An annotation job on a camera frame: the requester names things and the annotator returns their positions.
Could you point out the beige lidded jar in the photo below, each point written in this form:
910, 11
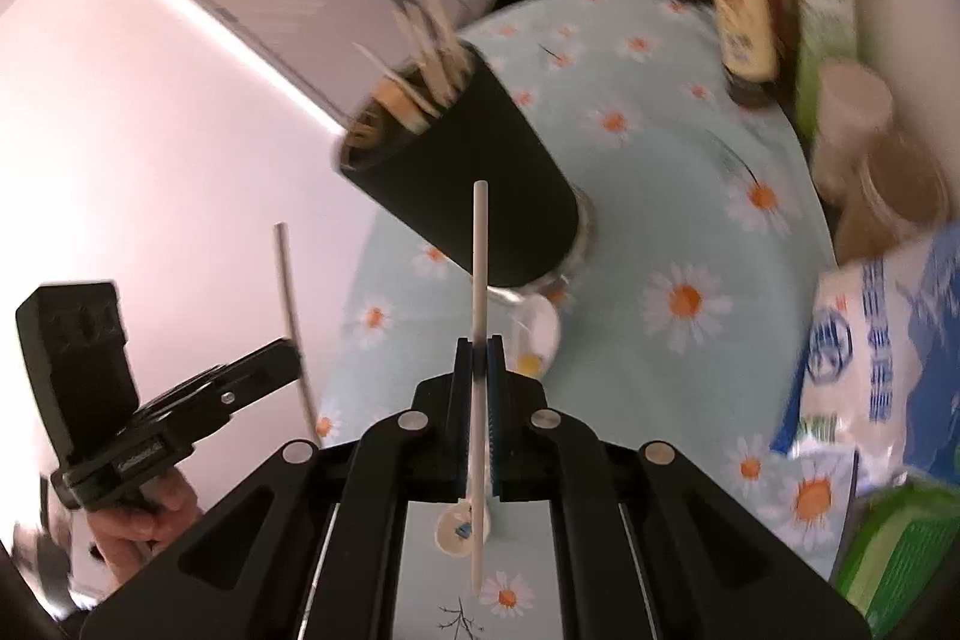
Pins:
851, 123

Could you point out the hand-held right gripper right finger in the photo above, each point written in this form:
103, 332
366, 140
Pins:
495, 400

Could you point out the daisy print tablecloth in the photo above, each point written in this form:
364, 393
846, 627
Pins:
675, 197

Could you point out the dark sauce bottle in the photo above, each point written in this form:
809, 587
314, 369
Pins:
746, 25

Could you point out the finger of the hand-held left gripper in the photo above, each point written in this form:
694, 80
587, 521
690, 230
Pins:
259, 370

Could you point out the cream chopstick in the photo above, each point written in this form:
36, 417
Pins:
480, 250

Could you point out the green carton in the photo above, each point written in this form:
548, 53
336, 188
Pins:
825, 48

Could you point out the clear plastic jar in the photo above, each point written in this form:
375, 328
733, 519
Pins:
892, 197

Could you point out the black utensil holder cup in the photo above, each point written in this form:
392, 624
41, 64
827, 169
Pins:
450, 160

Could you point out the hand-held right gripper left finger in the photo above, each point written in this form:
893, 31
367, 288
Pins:
463, 400

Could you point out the beige chopstick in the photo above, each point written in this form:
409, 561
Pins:
289, 295

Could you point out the bundle of chopsticks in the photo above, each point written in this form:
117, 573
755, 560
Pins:
427, 78

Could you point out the person's left hand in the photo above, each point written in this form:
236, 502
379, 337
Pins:
127, 535

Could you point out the green packet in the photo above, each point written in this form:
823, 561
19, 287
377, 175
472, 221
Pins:
900, 550

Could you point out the blue and white bag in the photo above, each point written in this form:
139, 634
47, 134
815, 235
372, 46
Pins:
862, 347

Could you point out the white ceramic spoon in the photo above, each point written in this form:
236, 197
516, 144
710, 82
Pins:
540, 325

